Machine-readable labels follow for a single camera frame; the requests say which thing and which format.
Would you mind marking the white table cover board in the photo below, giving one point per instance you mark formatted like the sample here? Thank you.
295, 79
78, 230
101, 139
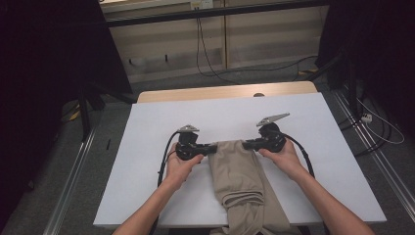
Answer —
228, 114

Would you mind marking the black horizontal bar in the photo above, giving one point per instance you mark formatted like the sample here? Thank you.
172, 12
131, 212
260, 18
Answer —
212, 13

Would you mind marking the black metal stand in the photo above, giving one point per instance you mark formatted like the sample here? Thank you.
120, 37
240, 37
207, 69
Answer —
85, 111
350, 81

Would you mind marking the person's right hand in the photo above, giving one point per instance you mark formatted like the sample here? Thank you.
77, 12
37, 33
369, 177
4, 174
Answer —
288, 161

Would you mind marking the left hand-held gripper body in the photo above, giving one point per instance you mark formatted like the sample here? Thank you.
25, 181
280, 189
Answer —
187, 148

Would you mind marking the white wall power outlet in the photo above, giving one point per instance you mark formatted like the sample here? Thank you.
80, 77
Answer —
202, 4

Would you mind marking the light wooden table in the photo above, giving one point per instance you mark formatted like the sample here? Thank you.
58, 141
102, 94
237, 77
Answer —
212, 93

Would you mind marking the aluminium floor rail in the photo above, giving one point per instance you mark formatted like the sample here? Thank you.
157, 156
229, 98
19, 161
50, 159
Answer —
375, 153
70, 182

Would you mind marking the black curtain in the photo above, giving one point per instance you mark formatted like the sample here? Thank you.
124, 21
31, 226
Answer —
378, 49
39, 65

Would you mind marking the dark round table grommet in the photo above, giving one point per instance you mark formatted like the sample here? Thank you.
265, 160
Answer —
258, 95

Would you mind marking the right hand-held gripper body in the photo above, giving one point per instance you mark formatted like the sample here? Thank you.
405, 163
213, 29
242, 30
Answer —
272, 138

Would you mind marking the small black floor piece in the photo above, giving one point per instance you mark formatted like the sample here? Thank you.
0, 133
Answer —
108, 144

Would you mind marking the beige pants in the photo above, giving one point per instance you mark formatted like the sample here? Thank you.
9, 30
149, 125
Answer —
238, 176

